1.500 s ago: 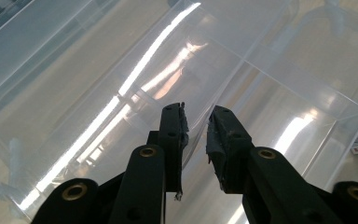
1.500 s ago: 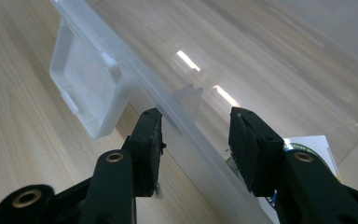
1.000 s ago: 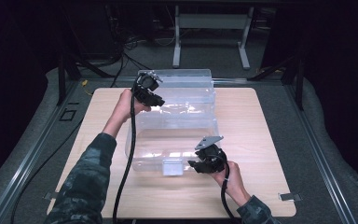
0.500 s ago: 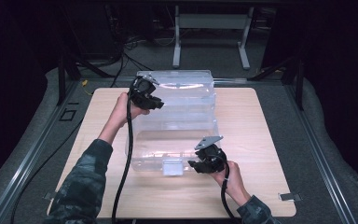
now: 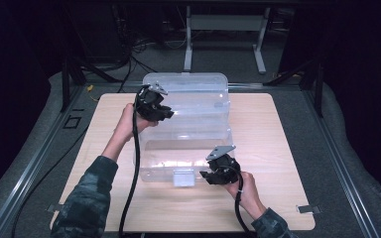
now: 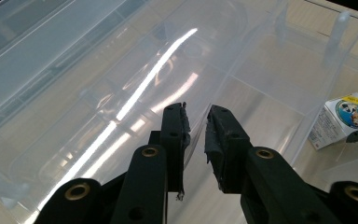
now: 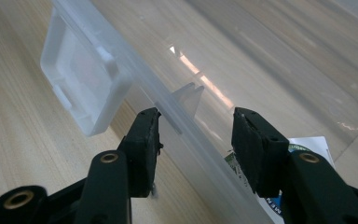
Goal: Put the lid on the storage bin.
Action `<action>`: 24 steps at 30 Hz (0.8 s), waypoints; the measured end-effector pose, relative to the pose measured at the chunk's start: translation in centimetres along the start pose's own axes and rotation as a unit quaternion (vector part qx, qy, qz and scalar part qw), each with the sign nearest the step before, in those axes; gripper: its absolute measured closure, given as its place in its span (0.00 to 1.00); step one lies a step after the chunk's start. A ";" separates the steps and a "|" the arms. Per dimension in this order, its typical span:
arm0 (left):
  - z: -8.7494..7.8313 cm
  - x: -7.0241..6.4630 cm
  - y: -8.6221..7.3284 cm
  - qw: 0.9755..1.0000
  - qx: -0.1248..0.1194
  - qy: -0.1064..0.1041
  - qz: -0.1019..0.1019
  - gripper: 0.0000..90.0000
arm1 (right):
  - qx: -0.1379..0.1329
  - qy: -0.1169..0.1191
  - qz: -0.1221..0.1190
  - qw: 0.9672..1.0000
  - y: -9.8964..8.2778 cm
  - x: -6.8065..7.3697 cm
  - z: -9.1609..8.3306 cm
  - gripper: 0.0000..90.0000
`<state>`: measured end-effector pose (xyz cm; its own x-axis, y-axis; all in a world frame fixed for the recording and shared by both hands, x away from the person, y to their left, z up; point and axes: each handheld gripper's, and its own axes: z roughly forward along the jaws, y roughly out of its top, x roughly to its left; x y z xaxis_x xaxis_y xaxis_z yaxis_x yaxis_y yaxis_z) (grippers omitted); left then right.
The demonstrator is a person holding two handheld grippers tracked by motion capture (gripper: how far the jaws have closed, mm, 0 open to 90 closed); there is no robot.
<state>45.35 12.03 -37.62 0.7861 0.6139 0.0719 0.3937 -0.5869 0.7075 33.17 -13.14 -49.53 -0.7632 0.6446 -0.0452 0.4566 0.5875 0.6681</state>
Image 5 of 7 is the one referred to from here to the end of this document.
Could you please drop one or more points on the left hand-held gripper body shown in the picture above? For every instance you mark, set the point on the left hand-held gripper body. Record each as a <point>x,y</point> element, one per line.
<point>150,104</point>

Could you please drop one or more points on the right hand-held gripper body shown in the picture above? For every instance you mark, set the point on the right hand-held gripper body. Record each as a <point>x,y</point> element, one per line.
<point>225,168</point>

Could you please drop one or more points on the clear plastic tiered storage box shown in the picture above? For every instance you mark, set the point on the clear plastic tiered storage box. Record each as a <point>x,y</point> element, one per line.
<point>191,132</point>

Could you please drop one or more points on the person's left hand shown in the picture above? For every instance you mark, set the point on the person's left hand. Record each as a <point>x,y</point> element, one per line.
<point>127,127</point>

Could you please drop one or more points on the person's right hand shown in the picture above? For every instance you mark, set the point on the person's right hand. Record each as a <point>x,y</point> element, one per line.
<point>248,195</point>

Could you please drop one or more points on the small yellow connector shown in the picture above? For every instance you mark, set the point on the small yellow connector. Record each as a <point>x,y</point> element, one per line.
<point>90,88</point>

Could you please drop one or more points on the black metal stand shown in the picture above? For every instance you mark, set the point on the black metal stand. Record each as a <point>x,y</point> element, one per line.
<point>66,82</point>

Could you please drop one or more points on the metal table bracket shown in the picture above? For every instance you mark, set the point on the metal table bracket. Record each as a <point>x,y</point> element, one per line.
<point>308,209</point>
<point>54,208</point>

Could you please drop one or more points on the grey metal table frame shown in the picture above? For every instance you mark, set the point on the grey metal table frame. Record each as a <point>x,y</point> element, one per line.
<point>225,23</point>

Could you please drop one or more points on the aluminium rail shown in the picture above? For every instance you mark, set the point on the aluminium rail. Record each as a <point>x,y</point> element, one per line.
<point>26,172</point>
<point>340,168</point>

